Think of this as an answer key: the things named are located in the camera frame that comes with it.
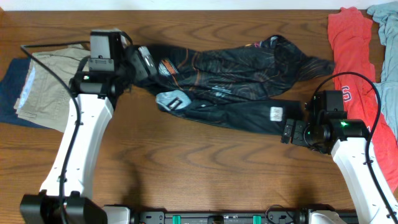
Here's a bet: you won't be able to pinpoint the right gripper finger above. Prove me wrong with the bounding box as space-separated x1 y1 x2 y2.
291 121 307 146
280 119 294 144

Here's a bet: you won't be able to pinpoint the black orange patterned jersey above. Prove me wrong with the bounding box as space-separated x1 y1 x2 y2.
134 35 335 135

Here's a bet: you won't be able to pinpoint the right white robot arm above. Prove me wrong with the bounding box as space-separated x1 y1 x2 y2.
281 119 397 223

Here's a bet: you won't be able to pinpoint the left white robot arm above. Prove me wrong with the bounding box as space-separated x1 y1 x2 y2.
20 46 156 223

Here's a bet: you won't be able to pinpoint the folded khaki pants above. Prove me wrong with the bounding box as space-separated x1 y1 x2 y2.
14 44 90 132

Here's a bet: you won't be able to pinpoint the red t-shirt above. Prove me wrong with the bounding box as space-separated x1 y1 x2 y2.
328 7 397 191

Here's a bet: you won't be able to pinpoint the folded navy blue garment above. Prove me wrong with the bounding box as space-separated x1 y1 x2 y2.
1 58 45 129

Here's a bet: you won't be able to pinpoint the grey-green t-shirt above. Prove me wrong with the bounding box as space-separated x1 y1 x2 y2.
367 1 397 136

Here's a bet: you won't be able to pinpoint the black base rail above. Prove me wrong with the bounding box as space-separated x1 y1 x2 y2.
103 205 359 224

